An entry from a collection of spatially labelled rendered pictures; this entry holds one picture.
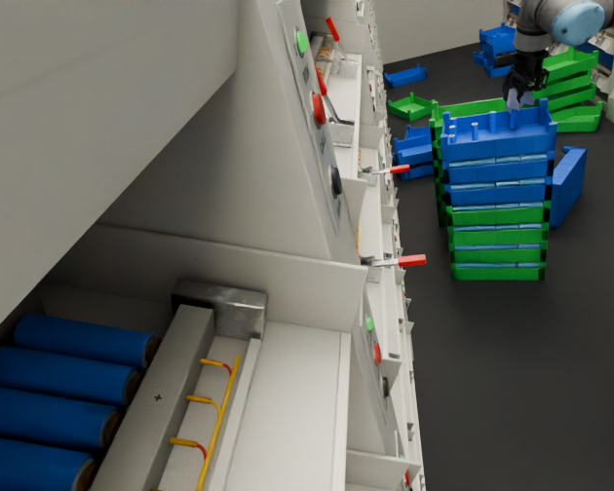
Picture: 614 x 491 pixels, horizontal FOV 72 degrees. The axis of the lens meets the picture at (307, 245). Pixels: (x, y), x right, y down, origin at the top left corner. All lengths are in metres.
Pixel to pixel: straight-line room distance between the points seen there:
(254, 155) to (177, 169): 0.04
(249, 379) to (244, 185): 0.10
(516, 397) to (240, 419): 1.16
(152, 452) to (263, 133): 0.14
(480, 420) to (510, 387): 0.13
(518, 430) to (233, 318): 1.11
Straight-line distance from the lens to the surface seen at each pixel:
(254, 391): 0.23
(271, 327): 0.25
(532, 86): 1.42
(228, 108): 0.19
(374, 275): 0.58
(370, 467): 0.39
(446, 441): 1.26
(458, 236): 1.52
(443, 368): 1.38
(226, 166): 0.20
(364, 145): 0.95
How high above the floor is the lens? 1.10
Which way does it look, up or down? 34 degrees down
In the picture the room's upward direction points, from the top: 17 degrees counter-clockwise
